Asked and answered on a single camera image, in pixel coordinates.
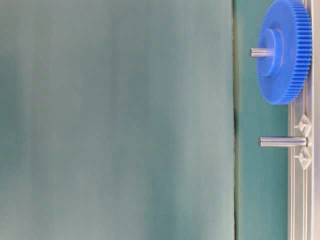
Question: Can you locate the steel shaft through large gear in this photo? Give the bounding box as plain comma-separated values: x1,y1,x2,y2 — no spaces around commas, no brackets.
249,47,274,58

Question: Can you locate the bare steel shaft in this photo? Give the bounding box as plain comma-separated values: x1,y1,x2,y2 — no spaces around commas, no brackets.
258,136,308,148

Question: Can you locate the large blue plastic gear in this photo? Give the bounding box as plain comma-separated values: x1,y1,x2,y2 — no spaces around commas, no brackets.
256,0,312,105

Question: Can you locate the silver shaft mounting bracket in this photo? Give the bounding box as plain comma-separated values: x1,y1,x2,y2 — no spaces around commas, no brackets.
294,114,312,170

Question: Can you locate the aluminium extrusion rail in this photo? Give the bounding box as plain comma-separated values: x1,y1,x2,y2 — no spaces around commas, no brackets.
288,0,320,240

